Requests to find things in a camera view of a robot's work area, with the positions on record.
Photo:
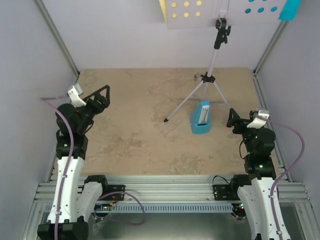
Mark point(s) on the white sheet blue dots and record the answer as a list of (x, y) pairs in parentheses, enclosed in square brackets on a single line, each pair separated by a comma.
[(247, 12)]

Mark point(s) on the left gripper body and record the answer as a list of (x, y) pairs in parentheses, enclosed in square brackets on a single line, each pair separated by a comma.
[(97, 109)]

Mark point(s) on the white sheet yellow dots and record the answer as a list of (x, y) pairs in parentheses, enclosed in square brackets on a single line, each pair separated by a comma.
[(189, 14)]

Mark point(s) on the white tripod music stand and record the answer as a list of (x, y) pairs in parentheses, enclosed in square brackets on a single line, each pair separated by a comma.
[(223, 32)]

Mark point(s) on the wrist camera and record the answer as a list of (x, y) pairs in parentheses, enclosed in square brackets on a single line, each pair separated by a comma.
[(74, 93), (259, 119)]

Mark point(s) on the grey cable duct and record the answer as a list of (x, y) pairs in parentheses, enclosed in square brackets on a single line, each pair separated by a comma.
[(126, 208)]

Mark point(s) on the blue metronome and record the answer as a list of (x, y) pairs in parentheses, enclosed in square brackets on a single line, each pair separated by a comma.
[(200, 119)]

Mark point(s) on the aluminium frame post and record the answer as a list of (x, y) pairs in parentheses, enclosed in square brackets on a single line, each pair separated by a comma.
[(276, 36), (57, 36)]

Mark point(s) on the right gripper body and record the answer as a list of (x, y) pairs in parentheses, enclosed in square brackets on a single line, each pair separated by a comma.
[(241, 123)]

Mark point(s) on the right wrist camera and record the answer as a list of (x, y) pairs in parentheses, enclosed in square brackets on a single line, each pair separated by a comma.
[(259, 119)]

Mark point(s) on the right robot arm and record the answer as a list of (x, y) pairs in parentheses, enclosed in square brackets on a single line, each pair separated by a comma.
[(257, 188)]

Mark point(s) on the right aluminium frame post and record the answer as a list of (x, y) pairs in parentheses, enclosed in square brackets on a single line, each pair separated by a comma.
[(276, 36)]

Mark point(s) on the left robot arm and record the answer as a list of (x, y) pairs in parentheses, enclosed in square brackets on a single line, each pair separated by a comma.
[(69, 216)]

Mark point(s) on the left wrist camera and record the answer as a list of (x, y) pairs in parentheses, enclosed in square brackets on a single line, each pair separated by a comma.
[(74, 93)]

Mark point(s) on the left aluminium frame post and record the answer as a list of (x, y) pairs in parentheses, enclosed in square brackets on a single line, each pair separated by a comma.
[(57, 36)]

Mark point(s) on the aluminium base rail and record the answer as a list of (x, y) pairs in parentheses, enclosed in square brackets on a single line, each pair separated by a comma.
[(173, 189)]

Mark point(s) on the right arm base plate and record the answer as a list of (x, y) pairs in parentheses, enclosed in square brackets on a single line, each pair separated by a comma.
[(223, 192)]

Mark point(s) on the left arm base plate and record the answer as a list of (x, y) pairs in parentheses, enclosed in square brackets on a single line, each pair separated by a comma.
[(113, 193)]

